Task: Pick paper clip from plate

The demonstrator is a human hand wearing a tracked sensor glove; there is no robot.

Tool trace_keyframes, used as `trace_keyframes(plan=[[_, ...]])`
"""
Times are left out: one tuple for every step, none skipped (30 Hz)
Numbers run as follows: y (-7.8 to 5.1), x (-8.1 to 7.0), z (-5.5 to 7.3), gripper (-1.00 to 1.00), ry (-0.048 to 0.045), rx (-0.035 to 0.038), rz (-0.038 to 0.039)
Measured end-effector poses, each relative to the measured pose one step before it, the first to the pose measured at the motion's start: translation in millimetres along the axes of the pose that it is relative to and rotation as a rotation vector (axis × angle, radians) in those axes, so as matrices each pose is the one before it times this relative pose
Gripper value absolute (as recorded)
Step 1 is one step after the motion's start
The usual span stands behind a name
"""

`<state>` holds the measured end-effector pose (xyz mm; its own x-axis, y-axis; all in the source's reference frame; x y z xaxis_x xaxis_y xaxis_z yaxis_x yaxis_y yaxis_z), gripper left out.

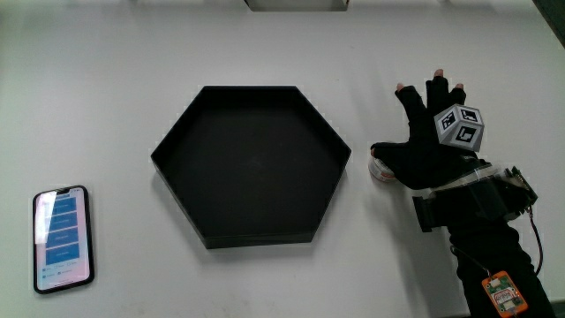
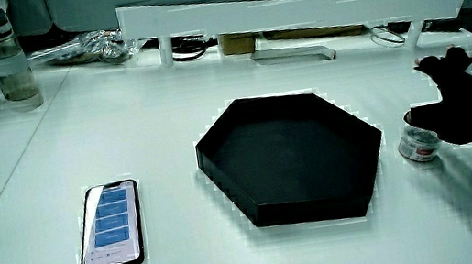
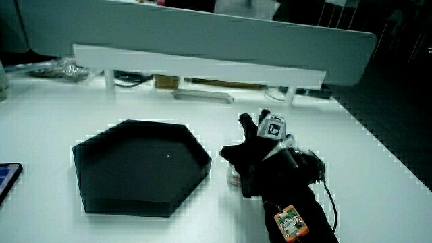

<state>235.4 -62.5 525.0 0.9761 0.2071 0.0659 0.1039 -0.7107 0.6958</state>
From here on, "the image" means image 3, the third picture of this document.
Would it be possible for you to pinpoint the person's right hand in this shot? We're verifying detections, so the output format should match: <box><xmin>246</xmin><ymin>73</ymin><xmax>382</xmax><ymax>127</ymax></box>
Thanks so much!
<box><xmin>219</xmin><ymin>109</ymin><xmax>327</xmax><ymax>203</ymax></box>

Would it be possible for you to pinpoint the black hexagonal plate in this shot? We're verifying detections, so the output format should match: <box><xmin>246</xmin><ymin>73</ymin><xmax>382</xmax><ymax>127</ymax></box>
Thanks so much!
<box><xmin>72</xmin><ymin>119</ymin><xmax>213</xmax><ymax>219</ymax></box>

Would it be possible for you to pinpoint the small white round object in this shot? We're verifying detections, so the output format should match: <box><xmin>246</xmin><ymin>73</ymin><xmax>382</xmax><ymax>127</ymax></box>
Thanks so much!
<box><xmin>226</xmin><ymin>163</ymin><xmax>242</xmax><ymax>187</ymax></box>

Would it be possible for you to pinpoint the black power strip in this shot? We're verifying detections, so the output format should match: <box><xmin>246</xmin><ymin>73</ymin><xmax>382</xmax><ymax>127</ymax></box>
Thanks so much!
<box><xmin>279</xmin><ymin>85</ymin><xmax>333</xmax><ymax>100</ymax></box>

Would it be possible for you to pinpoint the long brown wooden strip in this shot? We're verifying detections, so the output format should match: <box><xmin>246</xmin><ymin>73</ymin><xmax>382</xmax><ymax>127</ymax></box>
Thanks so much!
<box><xmin>191</xmin><ymin>78</ymin><xmax>268</xmax><ymax>92</ymax></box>

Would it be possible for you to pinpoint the white desktop shelf riser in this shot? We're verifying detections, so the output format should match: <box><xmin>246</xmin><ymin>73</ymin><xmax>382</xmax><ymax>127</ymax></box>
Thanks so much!
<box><xmin>72</xmin><ymin>43</ymin><xmax>327</xmax><ymax>106</ymax></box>

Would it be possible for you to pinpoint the brown cardboard box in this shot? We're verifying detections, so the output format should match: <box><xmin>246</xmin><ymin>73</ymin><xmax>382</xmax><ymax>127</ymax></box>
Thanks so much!
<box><xmin>153</xmin><ymin>74</ymin><xmax>180</xmax><ymax>90</ymax></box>

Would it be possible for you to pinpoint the white desk partition panel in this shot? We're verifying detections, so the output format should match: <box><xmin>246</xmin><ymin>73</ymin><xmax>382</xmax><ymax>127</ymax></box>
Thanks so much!
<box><xmin>16</xmin><ymin>0</ymin><xmax>378</xmax><ymax>86</ymax></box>

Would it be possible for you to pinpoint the clear plastic bag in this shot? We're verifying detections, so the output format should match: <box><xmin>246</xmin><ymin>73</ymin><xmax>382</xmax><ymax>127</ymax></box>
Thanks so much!
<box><xmin>5</xmin><ymin>57</ymin><xmax>92</xmax><ymax>82</ymax></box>

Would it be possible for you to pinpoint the black smartphone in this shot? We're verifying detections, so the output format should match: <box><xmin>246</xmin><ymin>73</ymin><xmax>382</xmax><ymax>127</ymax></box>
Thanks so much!
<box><xmin>0</xmin><ymin>162</ymin><xmax>24</xmax><ymax>206</ymax></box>

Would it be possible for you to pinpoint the black coiled cable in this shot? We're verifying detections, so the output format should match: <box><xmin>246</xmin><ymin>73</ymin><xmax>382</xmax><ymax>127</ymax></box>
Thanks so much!
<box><xmin>113</xmin><ymin>70</ymin><xmax>154</xmax><ymax>88</ymax></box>

